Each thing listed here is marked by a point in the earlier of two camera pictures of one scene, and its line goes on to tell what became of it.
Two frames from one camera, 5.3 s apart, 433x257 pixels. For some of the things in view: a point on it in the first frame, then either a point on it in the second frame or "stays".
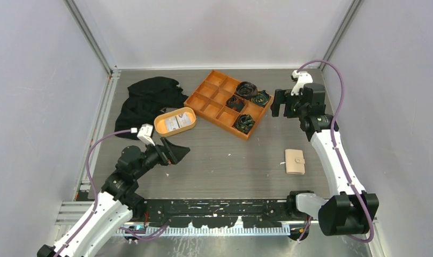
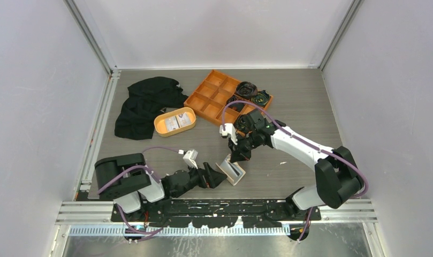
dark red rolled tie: x=235 y=103 stays
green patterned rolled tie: x=261 y=98 stays
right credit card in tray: x=183 y=119 stays
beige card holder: x=295 y=161 to x=233 y=171
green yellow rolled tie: x=244 y=123 stays
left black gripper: x=168 y=152 to x=209 y=178
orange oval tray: x=174 y=121 stays
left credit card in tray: x=171 y=123 stays
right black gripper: x=279 y=99 to x=236 y=155
